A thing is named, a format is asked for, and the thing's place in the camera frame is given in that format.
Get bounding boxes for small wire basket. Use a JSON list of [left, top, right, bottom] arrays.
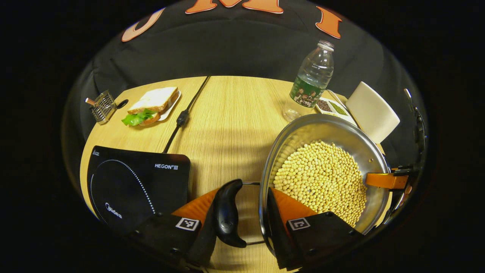
[[85, 90, 129, 125]]

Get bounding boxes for white curved box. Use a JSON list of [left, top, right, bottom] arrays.
[[346, 82, 400, 144]]

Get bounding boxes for black induction cooktop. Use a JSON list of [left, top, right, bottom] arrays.
[[86, 146, 191, 235]]

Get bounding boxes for white divided bean dish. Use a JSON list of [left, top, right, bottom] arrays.
[[315, 98, 357, 126]]

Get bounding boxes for small white plate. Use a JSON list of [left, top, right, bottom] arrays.
[[156, 90, 181, 122]]

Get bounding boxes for steel pot with black handle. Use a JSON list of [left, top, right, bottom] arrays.
[[214, 114, 391, 258]]

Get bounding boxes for clear plastic water bottle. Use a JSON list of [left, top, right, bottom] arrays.
[[282, 40, 335, 122]]

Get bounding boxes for sandwich with lettuce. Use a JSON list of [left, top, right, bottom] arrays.
[[121, 86, 178, 127]]

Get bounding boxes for black power cable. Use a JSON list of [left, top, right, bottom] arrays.
[[163, 75, 211, 154]]

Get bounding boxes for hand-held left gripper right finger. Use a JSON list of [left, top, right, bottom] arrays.
[[266, 187, 364, 270]]

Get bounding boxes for pile of yellow soybeans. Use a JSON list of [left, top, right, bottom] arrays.
[[273, 140, 367, 228]]

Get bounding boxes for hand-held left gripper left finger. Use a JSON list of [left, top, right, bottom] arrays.
[[130, 188, 220, 269]]

